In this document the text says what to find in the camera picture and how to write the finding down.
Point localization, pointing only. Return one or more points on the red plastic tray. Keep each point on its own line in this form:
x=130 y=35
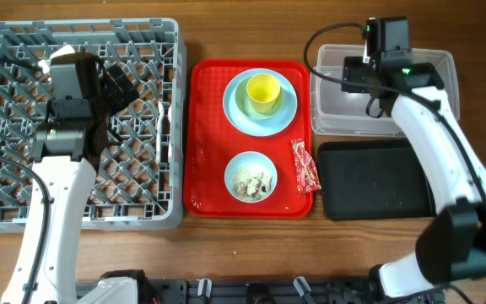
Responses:
x=212 y=141

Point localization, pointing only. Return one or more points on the food scraps and rice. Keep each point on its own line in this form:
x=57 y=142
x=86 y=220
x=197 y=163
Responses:
x=251 y=184

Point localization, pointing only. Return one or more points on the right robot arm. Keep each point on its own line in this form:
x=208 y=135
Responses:
x=453 y=246

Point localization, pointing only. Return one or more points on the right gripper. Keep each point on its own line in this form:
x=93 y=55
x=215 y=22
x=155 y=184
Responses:
x=352 y=66

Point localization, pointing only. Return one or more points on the red snack wrapper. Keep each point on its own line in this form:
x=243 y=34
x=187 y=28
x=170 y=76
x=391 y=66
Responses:
x=307 y=180

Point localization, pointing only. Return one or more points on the yellow plastic cup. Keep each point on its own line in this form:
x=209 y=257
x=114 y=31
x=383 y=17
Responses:
x=263 y=90

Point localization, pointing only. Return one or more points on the grey plastic dishwasher rack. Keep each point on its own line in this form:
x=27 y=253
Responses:
x=131 y=192

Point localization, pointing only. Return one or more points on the white plastic spoon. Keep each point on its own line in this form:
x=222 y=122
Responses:
x=158 y=126

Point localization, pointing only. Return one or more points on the light blue plate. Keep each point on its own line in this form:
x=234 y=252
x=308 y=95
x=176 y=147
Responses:
x=261 y=128

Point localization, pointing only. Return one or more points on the clear plastic bin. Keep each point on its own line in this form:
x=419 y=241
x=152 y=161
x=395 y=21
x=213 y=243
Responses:
x=334 y=112

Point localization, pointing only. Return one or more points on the light blue food bowl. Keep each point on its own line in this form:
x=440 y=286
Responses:
x=249 y=158

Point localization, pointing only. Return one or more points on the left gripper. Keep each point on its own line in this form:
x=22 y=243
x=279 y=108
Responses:
x=119 y=100

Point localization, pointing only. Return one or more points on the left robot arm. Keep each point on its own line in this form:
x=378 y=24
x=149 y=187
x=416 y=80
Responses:
x=45 y=269

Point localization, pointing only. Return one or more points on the black plastic tray bin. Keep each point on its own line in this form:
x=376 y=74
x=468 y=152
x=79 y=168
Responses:
x=373 y=180

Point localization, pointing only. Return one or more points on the light green small bowl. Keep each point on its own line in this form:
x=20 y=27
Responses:
x=243 y=102

